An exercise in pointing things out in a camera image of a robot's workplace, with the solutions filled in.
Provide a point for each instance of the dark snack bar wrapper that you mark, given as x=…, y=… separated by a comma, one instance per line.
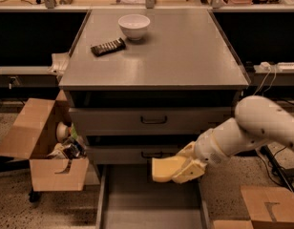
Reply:
x=109, y=47

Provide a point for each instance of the white power strip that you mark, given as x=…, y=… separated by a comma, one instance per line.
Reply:
x=286, y=67

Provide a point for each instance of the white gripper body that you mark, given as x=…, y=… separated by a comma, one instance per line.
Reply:
x=206, y=149

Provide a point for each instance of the yellow sponge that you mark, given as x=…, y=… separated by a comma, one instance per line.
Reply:
x=163, y=169

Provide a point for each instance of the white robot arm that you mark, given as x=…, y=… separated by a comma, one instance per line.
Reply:
x=257, y=121

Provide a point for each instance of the open bottom drawer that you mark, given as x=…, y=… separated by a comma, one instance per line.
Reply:
x=129, y=199

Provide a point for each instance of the cardboard box bottom right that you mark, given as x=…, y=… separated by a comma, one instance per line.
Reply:
x=268, y=208

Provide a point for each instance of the black rod on floor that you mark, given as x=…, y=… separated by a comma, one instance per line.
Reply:
x=285, y=175

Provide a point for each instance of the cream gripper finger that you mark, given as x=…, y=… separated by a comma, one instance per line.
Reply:
x=188, y=150
x=189, y=170

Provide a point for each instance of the open cardboard box left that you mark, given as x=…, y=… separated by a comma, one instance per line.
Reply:
x=37, y=131

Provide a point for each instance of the middle drawer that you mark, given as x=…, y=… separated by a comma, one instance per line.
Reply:
x=129, y=154

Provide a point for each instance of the grey drawer cabinet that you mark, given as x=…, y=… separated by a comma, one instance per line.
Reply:
x=182, y=62

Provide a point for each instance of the top drawer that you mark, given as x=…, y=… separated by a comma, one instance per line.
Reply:
x=147, y=121

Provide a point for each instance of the white bowl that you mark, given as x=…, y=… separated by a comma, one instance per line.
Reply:
x=134, y=26

